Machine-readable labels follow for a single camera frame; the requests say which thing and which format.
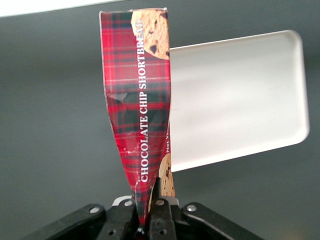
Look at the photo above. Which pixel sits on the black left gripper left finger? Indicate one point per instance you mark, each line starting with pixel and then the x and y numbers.
pixel 122 222

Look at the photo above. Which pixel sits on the white rectangular tray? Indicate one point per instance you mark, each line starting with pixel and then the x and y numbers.
pixel 237 100

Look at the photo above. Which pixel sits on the red tartan cookie box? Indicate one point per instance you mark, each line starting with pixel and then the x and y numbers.
pixel 130 75

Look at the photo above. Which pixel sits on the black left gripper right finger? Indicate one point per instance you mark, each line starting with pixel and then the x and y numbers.
pixel 161 220

